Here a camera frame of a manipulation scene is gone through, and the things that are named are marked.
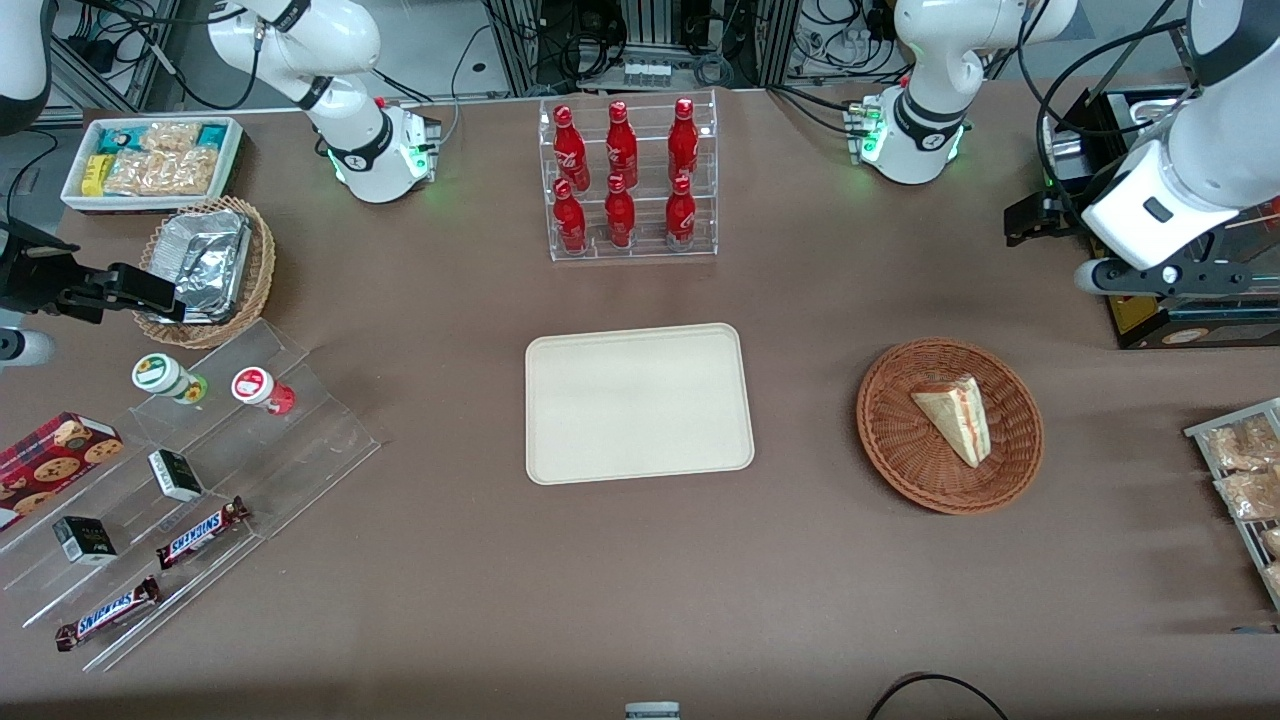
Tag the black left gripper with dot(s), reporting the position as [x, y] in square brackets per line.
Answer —
[1066, 213]

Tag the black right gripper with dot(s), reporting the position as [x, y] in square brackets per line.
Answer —
[28, 279]

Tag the triangle sandwich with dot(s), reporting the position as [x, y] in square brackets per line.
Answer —
[960, 418]

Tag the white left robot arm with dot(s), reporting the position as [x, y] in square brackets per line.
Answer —
[930, 130]

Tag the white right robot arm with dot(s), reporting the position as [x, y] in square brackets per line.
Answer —
[365, 150]

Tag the light wicker basket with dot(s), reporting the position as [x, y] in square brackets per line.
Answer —
[262, 270]

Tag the round brown wicker basket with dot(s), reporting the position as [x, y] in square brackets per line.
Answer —
[900, 440]

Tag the beige plastic tray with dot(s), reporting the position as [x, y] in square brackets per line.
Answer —
[640, 405]

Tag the silver foil container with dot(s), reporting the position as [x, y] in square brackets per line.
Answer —
[205, 260]

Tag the green lid cup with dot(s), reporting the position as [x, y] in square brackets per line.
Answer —
[160, 374]

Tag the large clear cracker bag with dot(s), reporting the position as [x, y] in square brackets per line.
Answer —
[160, 173]

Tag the white snack bin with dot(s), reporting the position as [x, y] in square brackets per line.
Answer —
[75, 195]

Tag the yellow snack packet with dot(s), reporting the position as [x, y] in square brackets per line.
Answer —
[93, 175]

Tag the red lid cup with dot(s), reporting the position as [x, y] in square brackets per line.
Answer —
[255, 386]

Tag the teal snack packet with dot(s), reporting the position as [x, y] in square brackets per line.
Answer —
[212, 135]
[120, 140]

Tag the small clear cracker bag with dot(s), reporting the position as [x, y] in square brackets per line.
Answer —
[170, 135]

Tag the small black box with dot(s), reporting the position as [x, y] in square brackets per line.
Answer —
[85, 540]
[175, 475]

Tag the red cookie box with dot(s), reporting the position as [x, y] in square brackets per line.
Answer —
[55, 462]

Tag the clear acrylic stepped shelf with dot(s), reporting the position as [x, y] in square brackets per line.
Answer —
[300, 440]

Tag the Snickers bar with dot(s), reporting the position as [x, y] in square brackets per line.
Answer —
[200, 533]
[108, 613]

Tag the clear pastry bag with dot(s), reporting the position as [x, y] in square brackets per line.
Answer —
[1250, 495]
[1245, 445]

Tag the red cola bottle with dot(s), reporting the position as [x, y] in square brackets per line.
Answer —
[568, 150]
[569, 222]
[620, 218]
[621, 145]
[683, 142]
[680, 218]

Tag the clear acrylic bottle rack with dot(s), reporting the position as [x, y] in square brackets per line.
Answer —
[650, 250]

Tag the metal equipment rack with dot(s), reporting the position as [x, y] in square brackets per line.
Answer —
[650, 25]

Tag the small grey device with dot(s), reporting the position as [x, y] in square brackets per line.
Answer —
[652, 711]

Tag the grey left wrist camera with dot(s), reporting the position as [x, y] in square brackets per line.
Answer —
[1102, 279]

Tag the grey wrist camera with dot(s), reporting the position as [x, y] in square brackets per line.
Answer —
[1102, 279]
[25, 348]

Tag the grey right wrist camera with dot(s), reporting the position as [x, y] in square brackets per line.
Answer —
[25, 348]

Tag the aluminium frame rail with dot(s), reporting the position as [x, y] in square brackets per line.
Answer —
[95, 75]

